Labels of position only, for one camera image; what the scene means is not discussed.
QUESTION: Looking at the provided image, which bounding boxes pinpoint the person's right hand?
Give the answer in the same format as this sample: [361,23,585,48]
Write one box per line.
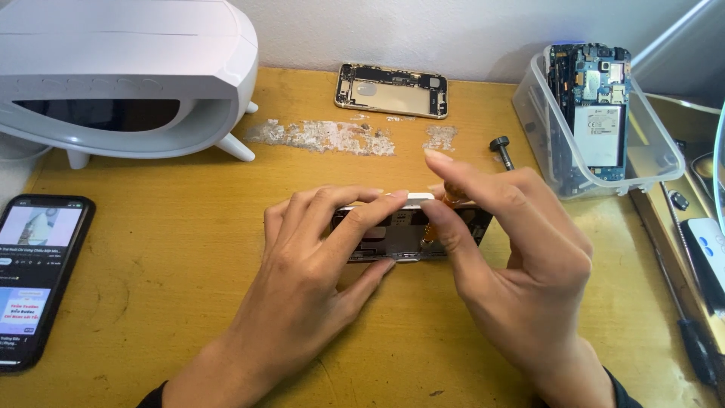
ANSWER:
[420,148,594,376]

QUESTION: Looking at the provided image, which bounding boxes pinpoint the wooden framed tray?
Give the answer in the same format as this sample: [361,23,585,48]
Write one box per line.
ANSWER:
[628,93,725,355]

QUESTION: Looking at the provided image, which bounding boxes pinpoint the black right sleeve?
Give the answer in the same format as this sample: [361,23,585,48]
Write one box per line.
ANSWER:
[603,367,644,408]

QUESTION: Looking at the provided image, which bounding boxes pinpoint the black sleeve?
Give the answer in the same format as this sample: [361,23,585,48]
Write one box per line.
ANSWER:
[136,381,170,408]
[603,367,644,408]

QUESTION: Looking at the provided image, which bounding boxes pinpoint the black left sleeve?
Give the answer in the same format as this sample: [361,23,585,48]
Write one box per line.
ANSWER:
[136,381,170,408]

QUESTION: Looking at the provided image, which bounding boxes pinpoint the small black screwdriver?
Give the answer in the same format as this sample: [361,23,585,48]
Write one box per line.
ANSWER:
[489,136,516,172]

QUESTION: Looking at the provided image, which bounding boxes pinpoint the long black-handled screwdriver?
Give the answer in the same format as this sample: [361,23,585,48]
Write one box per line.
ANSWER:
[657,181,721,392]

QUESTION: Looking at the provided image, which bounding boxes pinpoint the orange flex cable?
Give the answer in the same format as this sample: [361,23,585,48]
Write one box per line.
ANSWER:
[420,181,470,250]

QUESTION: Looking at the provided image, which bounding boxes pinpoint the white handheld device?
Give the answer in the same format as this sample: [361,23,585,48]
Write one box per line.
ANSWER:
[680,217,725,318]

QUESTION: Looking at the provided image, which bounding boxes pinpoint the blue phone circuit board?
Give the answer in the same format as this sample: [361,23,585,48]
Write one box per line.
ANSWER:
[546,42,633,183]

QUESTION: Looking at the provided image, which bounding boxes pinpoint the person's left hand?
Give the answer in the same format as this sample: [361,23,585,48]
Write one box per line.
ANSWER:
[263,187,410,382]

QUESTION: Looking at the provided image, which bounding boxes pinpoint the gold phone housing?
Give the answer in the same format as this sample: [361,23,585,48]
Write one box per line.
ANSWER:
[334,63,449,120]

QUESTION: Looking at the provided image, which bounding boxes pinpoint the black phone frame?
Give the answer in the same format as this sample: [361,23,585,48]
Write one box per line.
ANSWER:
[544,48,577,173]

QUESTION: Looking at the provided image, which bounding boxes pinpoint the silver phone body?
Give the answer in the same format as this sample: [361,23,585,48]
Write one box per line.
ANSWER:
[330,192,495,265]

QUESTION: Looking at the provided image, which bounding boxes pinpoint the white rounded speaker lamp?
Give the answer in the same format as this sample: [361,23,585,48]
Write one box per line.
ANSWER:
[0,0,260,170]

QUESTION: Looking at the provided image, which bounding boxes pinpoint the black smartphone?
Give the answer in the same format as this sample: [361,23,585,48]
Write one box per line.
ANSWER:
[0,194,96,374]

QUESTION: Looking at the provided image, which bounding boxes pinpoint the clear plastic container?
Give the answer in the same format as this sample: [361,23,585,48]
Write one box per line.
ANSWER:
[512,44,686,201]

